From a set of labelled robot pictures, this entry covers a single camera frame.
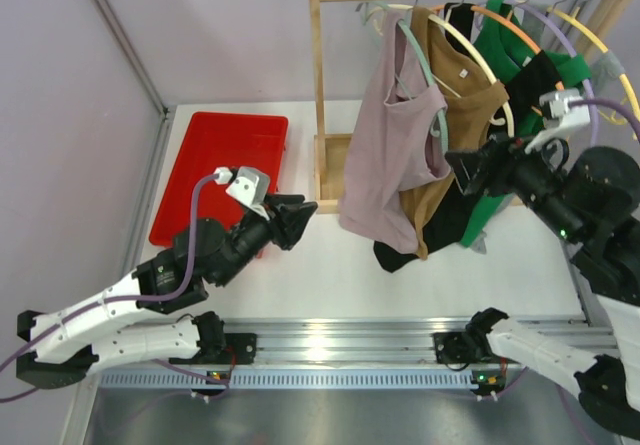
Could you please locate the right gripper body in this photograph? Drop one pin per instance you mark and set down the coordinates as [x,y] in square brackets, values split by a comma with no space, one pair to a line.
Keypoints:
[512,172]

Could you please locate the black tank top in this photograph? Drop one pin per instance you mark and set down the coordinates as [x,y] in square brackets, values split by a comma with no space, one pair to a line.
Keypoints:
[439,212]

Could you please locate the mint green hanger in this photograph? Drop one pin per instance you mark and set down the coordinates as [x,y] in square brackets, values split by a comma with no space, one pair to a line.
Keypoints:
[440,130]

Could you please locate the cream hanger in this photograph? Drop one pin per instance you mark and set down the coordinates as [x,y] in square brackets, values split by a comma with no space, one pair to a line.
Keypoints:
[367,13]

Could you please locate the green tank top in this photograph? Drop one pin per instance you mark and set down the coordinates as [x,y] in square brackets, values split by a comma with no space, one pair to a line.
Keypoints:
[526,77]

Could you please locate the red plastic tray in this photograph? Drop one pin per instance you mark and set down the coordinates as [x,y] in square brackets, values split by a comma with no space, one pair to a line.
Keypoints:
[214,140]

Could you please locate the yellow hanger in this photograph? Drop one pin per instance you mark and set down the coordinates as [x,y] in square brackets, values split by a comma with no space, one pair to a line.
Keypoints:
[605,15]

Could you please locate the pink tank top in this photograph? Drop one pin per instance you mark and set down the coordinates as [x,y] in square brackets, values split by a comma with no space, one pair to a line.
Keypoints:
[391,149]

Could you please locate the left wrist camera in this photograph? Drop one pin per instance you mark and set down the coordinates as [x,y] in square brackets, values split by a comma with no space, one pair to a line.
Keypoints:
[246,185]

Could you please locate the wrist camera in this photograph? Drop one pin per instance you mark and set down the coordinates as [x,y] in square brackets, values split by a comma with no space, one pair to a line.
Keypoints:
[563,113]
[246,185]

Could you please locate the brown tank top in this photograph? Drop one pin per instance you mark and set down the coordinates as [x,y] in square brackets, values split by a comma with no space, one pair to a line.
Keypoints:
[435,209]

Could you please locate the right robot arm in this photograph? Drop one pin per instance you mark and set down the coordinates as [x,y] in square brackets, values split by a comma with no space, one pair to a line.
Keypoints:
[589,206]

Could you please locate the orange hanger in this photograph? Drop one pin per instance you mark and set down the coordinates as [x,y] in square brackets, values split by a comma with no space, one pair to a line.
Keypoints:
[506,22]

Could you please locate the aluminium mounting rail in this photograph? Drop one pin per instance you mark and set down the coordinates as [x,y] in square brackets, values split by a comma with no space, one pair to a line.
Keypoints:
[320,354]

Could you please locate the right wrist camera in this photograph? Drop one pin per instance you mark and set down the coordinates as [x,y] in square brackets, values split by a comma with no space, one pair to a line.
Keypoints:
[563,113]

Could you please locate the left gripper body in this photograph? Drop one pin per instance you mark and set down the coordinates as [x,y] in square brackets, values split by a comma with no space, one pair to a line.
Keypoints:
[275,221]

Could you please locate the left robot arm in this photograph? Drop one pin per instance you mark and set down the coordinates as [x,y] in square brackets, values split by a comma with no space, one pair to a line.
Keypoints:
[120,325]

